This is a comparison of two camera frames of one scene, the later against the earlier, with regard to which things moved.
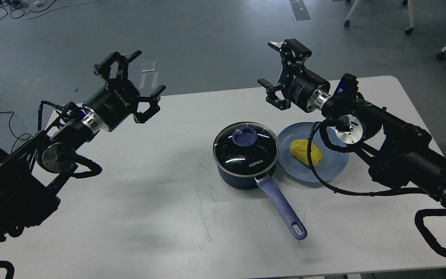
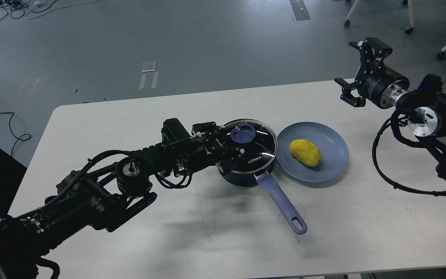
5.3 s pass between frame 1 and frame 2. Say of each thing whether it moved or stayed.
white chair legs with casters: stayed
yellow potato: stayed
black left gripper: moved
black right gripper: moved
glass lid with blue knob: stayed
